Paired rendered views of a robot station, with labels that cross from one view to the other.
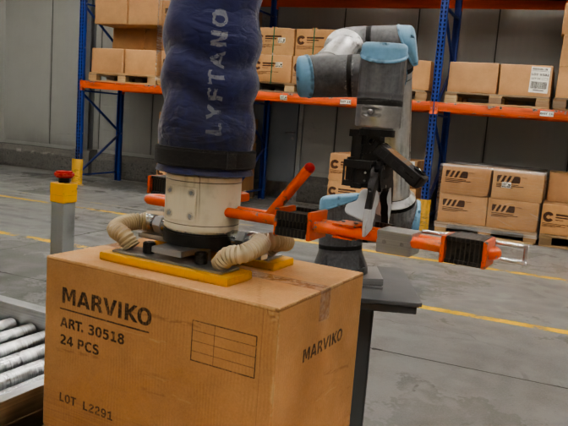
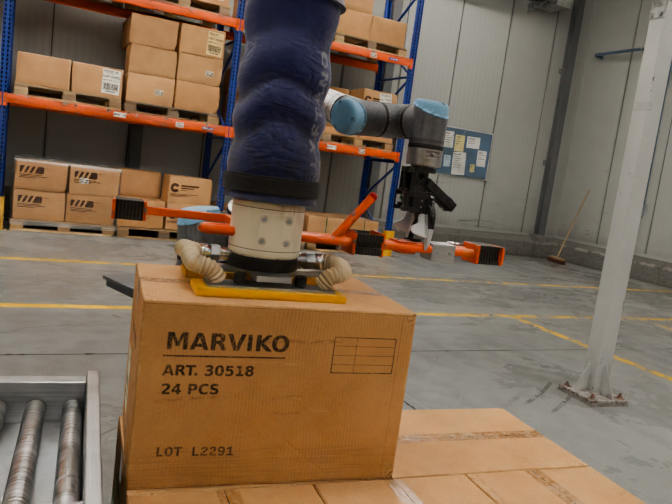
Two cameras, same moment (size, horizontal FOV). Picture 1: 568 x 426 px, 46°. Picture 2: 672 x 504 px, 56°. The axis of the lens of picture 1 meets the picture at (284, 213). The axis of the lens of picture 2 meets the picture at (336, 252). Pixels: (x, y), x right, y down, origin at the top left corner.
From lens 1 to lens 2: 1.26 m
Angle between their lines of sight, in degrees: 48
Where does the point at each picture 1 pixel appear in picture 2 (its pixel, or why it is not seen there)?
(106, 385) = (227, 421)
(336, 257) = not seen: hidden behind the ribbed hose
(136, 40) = not seen: outside the picture
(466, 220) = (44, 216)
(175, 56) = (285, 90)
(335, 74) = (379, 119)
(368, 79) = (433, 129)
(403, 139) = not seen: hidden behind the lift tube
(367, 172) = (423, 200)
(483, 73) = (54, 68)
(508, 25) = (63, 21)
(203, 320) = (346, 335)
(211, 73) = (317, 110)
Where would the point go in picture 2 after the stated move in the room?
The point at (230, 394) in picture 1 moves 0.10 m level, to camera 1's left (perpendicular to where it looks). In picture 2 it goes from (368, 392) to (339, 400)
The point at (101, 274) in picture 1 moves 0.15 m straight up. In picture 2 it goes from (226, 310) to (234, 238)
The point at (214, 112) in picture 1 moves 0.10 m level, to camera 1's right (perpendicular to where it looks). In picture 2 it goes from (313, 147) to (342, 151)
